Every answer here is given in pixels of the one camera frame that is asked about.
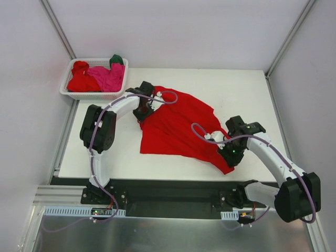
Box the red t shirt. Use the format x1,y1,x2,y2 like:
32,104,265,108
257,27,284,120
67,61,101,92
140,86,234,174

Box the pink t shirt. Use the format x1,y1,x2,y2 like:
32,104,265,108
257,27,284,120
88,63,125,92

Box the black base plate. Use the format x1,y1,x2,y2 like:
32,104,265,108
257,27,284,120
51,177,274,219

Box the left white cable duct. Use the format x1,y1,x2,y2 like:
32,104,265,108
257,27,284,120
44,206,126,218

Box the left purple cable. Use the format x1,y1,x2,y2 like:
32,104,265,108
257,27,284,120
41,88,180,233

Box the aluminium frame rail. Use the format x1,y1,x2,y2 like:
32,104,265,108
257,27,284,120
33,185,84,206

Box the white cable duct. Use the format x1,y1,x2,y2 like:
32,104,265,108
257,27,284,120
220,210,239,221
44,206,126,218

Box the green t shirt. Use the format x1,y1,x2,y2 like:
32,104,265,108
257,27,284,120
109,54,124,66

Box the right white cable duct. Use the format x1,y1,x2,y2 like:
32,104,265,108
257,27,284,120
220,210,239,221

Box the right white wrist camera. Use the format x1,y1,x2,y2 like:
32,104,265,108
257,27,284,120
204,131,225,142

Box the white plastic basket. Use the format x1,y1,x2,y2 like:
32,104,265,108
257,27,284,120
59,56,129,100

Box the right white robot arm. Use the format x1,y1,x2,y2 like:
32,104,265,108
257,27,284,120
210,116,321,224

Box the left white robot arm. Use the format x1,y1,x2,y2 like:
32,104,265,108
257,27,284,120
80,81,155,204

